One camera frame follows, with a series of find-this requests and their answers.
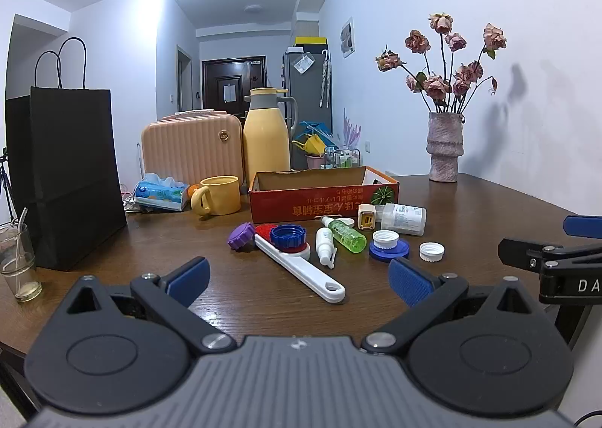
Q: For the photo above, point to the white and yellow charger plug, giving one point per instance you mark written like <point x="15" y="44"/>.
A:
<point x="366" y="217"/>

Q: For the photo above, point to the green plastic bottle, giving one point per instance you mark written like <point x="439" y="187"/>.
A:
<point x="348" y="236"/>

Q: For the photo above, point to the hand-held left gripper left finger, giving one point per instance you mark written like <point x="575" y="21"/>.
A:
<point x="190" y="280"/>

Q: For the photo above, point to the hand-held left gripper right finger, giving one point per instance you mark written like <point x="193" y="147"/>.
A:
<point x="409" y="282"/>

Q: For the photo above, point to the grey refrigerator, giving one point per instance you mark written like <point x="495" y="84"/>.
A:
<point x="310" y="94"/>

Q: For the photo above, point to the blue plastic item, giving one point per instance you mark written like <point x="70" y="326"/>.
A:
<point x="316" y="129"/>

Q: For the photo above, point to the clear drinking glass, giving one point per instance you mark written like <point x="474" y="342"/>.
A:
<point x="19" y="268"/>

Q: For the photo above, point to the paper sheet on refrigerator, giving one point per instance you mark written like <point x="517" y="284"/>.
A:
<point x="303" y="63"/>

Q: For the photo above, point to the yellow and black box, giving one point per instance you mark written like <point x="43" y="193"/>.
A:
<point x="310" y="40"/>

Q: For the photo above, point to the dried rose bouquet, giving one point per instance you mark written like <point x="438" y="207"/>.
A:
<point x="435" y="87"/>

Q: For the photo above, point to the dark blue ribbed cap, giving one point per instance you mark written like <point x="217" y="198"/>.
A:
<point x="287" y="237"/>

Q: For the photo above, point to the pink bucket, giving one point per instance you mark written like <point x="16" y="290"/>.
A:
<point x="314" y="162"/>

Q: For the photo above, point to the pink ceramic vase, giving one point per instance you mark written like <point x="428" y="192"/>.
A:
<point x="444" y="150"/>

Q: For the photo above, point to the dark brown door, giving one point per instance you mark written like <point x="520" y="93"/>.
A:
<point x="235" y="80"/>

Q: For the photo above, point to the blue lid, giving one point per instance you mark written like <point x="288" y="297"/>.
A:
<point x="381" y="255"/>

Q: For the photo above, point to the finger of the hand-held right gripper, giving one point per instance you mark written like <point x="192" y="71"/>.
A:
<point x="581" y="226"/>
<point x="517" y="253"/>

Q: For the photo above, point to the yellow thermos jug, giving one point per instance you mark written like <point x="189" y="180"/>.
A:
<point x="265" y="141"/>

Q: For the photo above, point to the white folded umbrella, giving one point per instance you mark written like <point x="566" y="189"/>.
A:
<point x="324" y="80"/>

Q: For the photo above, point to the pink ribbed suitcase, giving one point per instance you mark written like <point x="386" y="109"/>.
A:
<point x="183" y="150"/>

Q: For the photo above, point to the blue tissue pack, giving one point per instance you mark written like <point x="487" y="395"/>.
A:
<point x="160" y="195"/>

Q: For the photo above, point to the white pill bottle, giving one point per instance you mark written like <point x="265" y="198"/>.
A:
<point x="404" y="219"/>

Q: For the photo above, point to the white wall panel box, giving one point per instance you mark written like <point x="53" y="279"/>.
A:
<point x="347" y="38"/>

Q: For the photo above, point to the black tripod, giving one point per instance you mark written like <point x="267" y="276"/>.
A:
<point x="5" y="183"/>

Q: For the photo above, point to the glass straw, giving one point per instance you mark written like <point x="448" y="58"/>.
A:
<point x="21" y="220"/>

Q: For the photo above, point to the purple ribbed cap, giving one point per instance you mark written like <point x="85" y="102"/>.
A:
<point x="241" y="236"/>

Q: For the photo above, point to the white ribbed cap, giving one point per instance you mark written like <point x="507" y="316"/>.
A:
<point x="385" y="240"/>
<point x="431" y="252"/>

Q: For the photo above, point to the white spray bottle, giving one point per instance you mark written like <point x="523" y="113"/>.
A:
<point x="323" y="242"/>

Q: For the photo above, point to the purple feather decoration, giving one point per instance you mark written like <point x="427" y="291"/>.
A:
<point x="352" y="132"/>

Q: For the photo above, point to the red and white lint brush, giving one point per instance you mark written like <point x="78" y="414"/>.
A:
<point x="305" y="275"/>

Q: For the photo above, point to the round ceiling lamp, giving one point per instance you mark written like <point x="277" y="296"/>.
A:
<point x="253" y="9"/>

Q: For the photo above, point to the orange cardboard box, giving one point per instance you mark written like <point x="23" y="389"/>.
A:
<point x="305" y="207"/>

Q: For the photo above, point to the yellow plastic item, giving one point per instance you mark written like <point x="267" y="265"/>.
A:
<point x="310" y="143"/>

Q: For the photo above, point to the grey side door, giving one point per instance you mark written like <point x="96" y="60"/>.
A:
<point x="184" y="80"/>

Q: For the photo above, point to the yellow mug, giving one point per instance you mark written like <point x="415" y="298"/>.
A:
<point x="223" y="197"/>

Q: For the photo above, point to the orange fruit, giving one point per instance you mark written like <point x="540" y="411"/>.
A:
<point x="192" y="189"/>

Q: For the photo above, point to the black paper bag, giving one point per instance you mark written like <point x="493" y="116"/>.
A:
<point x="70" y="174"/>

